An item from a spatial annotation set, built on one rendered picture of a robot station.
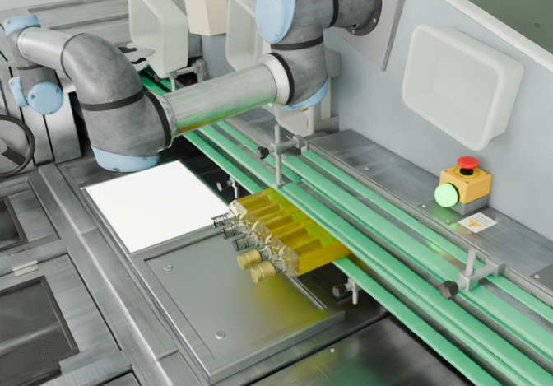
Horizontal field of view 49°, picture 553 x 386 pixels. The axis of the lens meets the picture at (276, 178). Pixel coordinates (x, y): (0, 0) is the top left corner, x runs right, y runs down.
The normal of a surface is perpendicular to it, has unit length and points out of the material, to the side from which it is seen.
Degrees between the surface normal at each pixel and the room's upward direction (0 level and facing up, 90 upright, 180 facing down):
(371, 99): 0
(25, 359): 90
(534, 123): 0
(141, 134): 94
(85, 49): 63
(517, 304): 90
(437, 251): 90
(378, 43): 3
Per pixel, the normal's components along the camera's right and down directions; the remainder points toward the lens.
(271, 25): -0.86, 0.21
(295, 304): -0.04, -0.87
